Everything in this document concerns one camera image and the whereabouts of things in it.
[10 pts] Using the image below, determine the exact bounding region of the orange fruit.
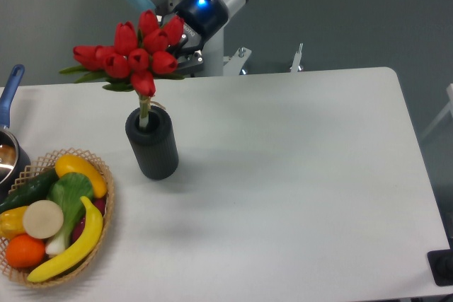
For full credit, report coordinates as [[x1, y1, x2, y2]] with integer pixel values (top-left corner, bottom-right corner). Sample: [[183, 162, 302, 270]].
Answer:
[[5, 234, 45, 269]]

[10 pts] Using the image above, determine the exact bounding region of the green bok choy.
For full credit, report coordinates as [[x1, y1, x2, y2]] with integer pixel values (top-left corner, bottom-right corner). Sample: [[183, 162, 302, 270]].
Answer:
[[45, 172, 93, 257]]

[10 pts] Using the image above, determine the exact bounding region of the black device at edge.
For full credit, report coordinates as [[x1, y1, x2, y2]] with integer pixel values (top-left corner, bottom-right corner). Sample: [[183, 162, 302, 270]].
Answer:
[[427, 249, 452, 286]]

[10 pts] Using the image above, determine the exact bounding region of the dark green cucumber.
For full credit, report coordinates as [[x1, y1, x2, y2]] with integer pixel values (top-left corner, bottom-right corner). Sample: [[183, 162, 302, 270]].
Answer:
[[1, 168, 59, 213]]

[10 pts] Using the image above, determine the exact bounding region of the blue handled saucepan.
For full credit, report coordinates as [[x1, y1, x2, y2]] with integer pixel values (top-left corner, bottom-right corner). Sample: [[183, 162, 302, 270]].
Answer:
[[1, 64, 30, 202]]

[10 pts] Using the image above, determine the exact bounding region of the dark red vegetable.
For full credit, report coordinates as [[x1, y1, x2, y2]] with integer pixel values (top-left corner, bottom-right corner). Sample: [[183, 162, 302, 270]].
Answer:
[[71, 197, 106, 244]]

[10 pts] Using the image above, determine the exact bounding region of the red tulip bouquet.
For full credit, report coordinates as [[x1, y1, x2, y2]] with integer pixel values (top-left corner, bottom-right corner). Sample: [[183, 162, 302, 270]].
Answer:
[[59, 10, 185, 131]]

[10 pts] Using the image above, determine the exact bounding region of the woven wicker basket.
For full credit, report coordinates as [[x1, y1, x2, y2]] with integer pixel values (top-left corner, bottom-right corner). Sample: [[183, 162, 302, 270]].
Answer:
[[1, 148, 115, 289]]

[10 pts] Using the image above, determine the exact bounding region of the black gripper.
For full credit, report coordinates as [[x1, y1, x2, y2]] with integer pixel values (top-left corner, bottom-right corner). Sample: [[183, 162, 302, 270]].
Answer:
[[157, 0, 227, 76]]

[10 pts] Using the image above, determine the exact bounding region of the yellow banana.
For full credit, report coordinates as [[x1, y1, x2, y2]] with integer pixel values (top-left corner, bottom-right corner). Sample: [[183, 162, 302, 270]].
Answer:
[[27, 196, 103, 283]]

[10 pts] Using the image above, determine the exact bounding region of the dark grey ribbed vase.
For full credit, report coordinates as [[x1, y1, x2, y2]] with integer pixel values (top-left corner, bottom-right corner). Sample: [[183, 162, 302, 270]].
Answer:
[[125, 105, 179, 180]]

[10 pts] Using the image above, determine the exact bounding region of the yellow bell pepper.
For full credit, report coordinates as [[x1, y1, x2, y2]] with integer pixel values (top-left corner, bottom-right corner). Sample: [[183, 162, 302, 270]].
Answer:
[[1, 206, 28, 239]]

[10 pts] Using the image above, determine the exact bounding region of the beige round disc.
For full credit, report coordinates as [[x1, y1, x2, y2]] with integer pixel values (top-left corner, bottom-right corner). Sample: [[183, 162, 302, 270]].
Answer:
[[22, 200, 64, 239]]

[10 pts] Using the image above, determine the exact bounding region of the white frame at right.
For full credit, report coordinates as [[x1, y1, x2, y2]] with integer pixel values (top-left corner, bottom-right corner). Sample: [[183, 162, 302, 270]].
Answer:
[[420, 84, 452, 141]]

